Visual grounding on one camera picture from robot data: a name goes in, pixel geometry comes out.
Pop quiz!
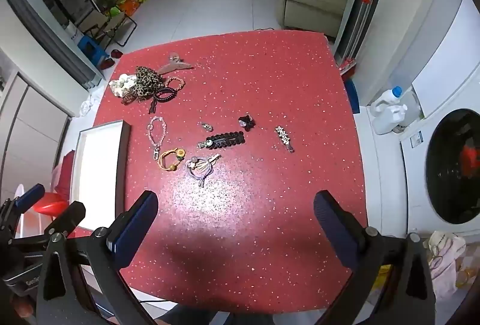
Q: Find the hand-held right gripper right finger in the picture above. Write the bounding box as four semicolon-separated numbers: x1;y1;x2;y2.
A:
313;190;437;325

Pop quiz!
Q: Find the black beaded hair clip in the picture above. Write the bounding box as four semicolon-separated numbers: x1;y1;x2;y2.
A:
197;131;246;150

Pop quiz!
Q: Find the black spiral hair tie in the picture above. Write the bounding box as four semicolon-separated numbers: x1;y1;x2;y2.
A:
148;86;179;114

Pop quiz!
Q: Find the folding chair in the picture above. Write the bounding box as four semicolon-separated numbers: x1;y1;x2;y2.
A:
79;8;137;48

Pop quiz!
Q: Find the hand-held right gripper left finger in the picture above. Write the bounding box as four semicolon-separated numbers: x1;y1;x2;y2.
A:
35;191;160;325

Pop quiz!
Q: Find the silver chain bracelet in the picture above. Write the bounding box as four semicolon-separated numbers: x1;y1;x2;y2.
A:
146;116;168;161

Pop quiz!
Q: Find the white detergent bottle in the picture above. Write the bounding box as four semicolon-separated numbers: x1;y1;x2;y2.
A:
369;86;421;136

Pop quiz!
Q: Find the pink beaded bracelet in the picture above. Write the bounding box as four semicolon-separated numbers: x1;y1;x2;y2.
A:
165;76;186;93

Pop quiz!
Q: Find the purple beaded hair tie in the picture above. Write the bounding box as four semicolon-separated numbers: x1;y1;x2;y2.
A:
185;156;211;188

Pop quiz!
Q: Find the red cup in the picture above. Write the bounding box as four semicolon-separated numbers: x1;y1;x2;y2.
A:
34;192;68;215

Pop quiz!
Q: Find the white jewelry tray box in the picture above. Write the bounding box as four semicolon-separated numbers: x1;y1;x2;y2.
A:
70;120;132;232

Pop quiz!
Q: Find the white cloth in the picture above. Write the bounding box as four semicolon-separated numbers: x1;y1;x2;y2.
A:
79;93;100;116

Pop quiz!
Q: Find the beige bow hair clip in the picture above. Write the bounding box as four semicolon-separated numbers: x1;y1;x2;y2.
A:
200;154;222;172

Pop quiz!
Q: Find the pink cloth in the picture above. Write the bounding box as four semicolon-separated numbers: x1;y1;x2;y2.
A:
424;231;467;301

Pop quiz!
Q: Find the translucent claw hair clip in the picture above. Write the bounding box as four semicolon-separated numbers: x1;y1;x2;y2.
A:
155;52;194;75

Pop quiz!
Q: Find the leopard print scrunchie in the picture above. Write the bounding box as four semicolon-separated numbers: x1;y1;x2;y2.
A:
133;66;167;103

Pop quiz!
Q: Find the white cabinet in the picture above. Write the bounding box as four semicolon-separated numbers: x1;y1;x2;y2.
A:
0;48;72;191

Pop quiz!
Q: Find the white scrunchie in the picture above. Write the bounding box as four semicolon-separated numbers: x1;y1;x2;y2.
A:
109;73;137;98

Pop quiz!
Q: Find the blue plastic stool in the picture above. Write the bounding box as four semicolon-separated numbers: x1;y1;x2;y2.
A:
77;34;109;67

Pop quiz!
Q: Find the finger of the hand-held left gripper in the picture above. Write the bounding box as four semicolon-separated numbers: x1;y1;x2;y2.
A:
0;183;46;236
7;201;87;255

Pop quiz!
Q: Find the white washing machine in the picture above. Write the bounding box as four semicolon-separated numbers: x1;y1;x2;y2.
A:
397;100;480;236

